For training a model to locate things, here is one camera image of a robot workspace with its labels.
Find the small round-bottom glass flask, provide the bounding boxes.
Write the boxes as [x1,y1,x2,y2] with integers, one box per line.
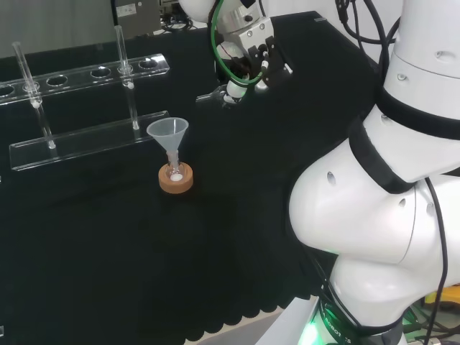
[164,152,186,183]

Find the yellow stop button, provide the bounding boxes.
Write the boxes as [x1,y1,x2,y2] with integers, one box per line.
[423,285,460,306]

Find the pale board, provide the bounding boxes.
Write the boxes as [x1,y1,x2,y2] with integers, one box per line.
[0,0,113,59]

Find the cork ring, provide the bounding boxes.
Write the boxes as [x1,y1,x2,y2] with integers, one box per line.
[158,162,196,196]

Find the clear plastic funnel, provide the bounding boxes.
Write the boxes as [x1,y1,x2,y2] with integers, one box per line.
[145,116,190,163]

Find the grey metal box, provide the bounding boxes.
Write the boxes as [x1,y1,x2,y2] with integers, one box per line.
[110,0,161,39]

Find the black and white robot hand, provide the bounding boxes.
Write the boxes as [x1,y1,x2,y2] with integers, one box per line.
[216,17,294,105]

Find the clear acrylic funnel stand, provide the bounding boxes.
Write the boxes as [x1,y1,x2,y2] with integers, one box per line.
[0,24,172,173]

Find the clear weighing funnel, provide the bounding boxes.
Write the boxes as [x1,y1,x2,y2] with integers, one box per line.
[195,84,234,109]

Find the black table cloth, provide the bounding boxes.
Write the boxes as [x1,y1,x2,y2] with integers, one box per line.
[0,10,382,342]

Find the green cable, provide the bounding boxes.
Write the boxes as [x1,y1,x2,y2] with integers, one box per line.
[210,0,267,86]

